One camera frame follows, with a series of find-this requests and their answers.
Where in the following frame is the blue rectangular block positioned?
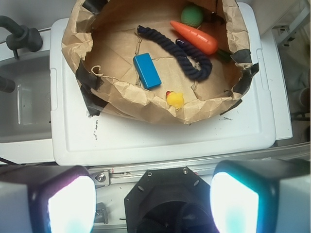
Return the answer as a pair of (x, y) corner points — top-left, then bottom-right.
(133, 53), (162, 89)

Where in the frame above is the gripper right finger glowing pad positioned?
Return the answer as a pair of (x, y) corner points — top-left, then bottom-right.
(209, 159), (311, 233)

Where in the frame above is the white plastic tray lid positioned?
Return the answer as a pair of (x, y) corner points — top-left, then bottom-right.
(50, 2), (276, 166)

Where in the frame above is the orange toy carrot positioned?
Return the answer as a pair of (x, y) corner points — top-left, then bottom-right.
(170, 20), (218, 55)

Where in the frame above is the black octagonal mount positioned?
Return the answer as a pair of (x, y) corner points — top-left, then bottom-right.
(124, 167), (217, 233)

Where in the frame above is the yellow rubber duck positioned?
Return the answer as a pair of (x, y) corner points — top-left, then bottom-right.
(166, 91), (184, 109)

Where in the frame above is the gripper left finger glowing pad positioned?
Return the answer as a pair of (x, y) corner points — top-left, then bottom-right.
(0, 165), (96, 233)

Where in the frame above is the green ball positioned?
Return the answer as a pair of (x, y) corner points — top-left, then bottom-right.
(181, 5), (204, 28)

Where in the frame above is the dark blue rope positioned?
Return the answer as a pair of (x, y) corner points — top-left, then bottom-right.
(137, 25), (213, 81)

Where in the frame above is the dark grey faucet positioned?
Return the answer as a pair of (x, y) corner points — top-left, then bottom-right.
(0, 16), (43, 60)

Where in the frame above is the brown paper bag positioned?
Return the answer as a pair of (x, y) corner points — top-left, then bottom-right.
(62, 0), (259, 124)

